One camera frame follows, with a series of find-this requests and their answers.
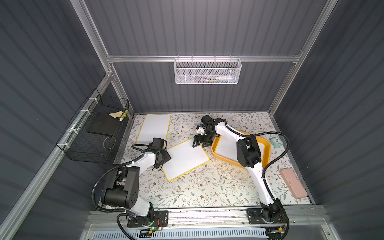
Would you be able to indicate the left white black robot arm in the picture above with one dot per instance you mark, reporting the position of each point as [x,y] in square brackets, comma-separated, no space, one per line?
[117,190]

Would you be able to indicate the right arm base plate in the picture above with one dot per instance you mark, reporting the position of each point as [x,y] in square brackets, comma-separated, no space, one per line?
[258,216]

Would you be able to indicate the small teal clock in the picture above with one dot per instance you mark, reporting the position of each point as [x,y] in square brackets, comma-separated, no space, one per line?
[276,142]

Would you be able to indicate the yellow sticky note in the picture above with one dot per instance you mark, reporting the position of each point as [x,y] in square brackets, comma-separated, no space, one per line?
[116,114]

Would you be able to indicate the floral table mat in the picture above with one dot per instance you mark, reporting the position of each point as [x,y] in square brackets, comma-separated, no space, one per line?
[216,183]

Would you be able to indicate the white marker in basket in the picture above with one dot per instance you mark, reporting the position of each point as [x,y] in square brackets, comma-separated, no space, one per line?
[228,79]

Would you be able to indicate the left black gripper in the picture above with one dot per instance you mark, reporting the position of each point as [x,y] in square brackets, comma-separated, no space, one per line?
[162,156]

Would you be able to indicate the pink pencil case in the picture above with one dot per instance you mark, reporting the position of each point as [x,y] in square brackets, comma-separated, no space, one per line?
[293,183]

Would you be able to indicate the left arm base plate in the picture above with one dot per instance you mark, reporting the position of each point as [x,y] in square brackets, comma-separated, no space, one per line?
[153,219]

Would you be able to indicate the aluminium rail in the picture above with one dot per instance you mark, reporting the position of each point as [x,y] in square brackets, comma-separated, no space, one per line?
[217,217]

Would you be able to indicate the yellow plastic storage box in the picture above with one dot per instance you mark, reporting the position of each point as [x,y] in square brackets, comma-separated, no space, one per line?
[265,150]

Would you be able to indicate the black pad in basket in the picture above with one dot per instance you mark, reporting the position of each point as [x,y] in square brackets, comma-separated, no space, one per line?
[105,125]

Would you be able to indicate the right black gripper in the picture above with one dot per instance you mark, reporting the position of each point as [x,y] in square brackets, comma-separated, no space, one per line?
[202,139]

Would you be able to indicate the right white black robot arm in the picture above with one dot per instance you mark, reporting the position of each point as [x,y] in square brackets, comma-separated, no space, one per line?
[249,156]

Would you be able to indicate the black wire basket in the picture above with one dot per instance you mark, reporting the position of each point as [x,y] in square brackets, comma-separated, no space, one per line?
[79,145]

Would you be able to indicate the white wire mesh basket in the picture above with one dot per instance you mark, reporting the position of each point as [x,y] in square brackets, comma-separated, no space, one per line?
[202,71]

